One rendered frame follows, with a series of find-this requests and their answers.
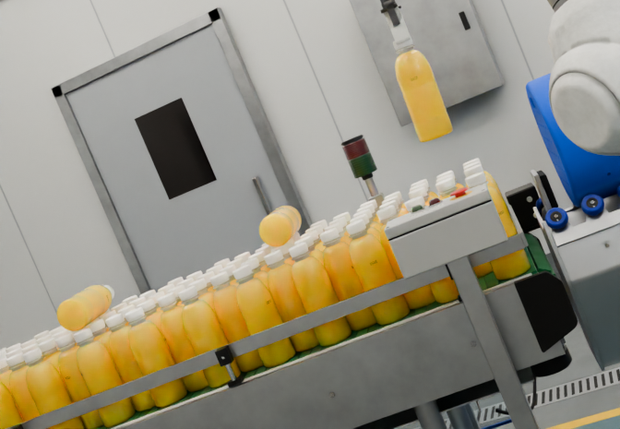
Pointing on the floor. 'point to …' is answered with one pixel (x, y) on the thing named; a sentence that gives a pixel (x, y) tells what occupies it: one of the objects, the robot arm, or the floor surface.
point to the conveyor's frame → (391, 370)
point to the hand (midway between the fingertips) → (398, 27)
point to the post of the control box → (492, 344)
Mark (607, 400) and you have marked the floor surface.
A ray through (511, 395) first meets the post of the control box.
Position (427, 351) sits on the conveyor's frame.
